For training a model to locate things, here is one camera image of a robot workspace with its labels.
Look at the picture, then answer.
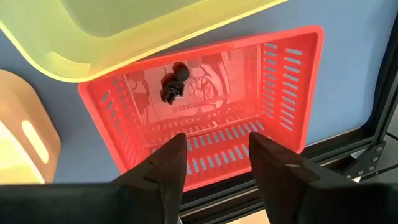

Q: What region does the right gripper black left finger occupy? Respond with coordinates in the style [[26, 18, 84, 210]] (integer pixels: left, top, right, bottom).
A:
[[0, 133, 188, 224]]

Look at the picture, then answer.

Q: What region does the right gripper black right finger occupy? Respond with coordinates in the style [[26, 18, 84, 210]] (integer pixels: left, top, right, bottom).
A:
[[248, 131, 398, 224]]

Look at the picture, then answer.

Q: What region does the black skeleton figure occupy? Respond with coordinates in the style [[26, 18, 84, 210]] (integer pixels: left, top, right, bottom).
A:
[[159, 61, 190, 106]]

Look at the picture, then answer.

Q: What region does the orange plastic tray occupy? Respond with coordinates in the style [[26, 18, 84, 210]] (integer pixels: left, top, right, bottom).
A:
[[0, 68, 62, 185]]

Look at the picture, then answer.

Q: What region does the red slotted plastic basket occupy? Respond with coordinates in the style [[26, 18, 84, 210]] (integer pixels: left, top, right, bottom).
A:
[[77, 24, 325, 193]]

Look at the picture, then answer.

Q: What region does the blue-grey table mat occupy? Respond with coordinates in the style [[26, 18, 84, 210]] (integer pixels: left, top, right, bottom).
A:
[[0, 0, 398, 184]]

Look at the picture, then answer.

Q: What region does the translucent yellow plastic tray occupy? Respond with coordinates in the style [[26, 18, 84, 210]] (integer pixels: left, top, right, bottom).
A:
[[0, 0, 289, 84]]

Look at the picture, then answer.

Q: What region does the black frame corner bracket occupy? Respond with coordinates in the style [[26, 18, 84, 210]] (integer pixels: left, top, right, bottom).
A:
[[340, 140, 387, 180]]

